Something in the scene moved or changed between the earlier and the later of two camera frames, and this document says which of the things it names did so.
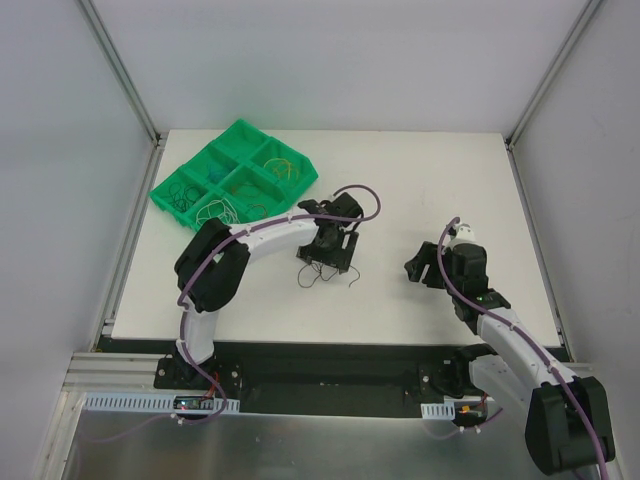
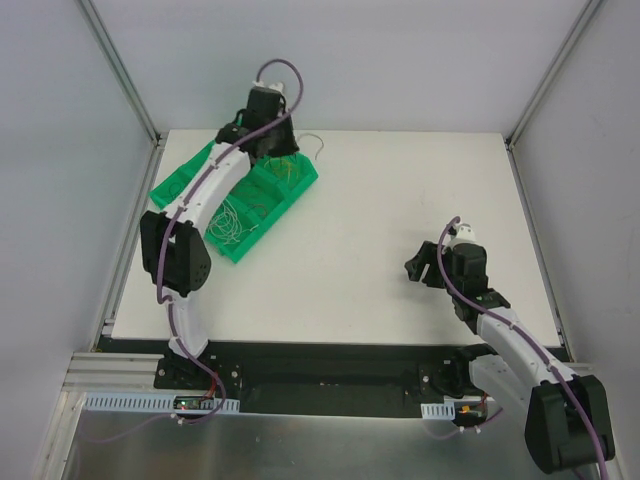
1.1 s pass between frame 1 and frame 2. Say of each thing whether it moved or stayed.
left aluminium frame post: stayed
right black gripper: stayed
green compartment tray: stayed
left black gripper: moved
